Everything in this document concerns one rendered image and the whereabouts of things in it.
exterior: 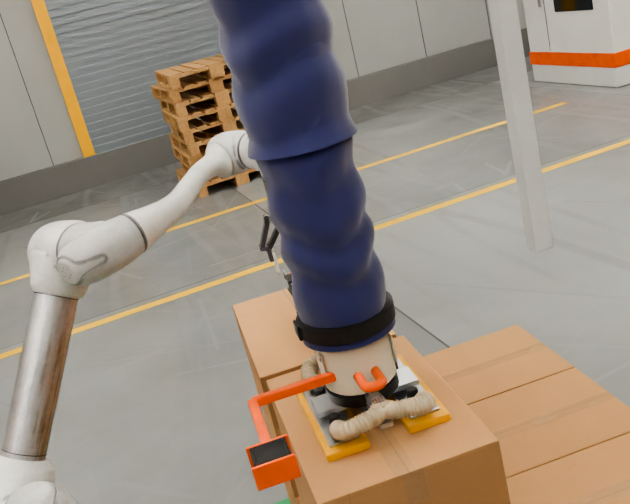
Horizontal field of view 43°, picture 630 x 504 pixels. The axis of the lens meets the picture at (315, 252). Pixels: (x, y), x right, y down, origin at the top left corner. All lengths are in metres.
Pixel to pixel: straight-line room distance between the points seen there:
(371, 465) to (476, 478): 0.22
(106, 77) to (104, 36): 0.51
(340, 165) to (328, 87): 0.16
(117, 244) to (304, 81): 0.55
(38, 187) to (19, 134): 0.71
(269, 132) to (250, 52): 0.16
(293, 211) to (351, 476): 0.56
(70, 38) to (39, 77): 0.64
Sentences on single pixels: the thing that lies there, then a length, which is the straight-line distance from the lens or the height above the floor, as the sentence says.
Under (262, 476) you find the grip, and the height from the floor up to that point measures 1.08.
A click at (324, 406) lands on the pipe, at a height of 1.00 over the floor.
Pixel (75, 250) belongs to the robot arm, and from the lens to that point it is 1.79.
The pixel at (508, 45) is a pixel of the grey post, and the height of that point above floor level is 1.28.
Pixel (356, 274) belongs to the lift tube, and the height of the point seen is 1.32.
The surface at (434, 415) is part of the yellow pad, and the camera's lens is 1.83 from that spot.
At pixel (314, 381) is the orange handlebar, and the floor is 1.08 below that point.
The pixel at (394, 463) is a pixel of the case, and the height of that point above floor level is 0.95.
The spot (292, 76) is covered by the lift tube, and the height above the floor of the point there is 1.75.
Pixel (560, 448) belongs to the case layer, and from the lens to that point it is 2.41.
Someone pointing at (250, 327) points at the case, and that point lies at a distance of 2.55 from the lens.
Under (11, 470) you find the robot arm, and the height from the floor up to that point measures 1.07.
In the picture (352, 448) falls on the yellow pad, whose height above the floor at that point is 0.96.
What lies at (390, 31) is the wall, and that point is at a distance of 12.00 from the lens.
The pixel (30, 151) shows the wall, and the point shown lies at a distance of 11.07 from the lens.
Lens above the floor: 1.93
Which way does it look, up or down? 19 degrees down
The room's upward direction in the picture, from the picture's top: 14 degrees counter-clockwise
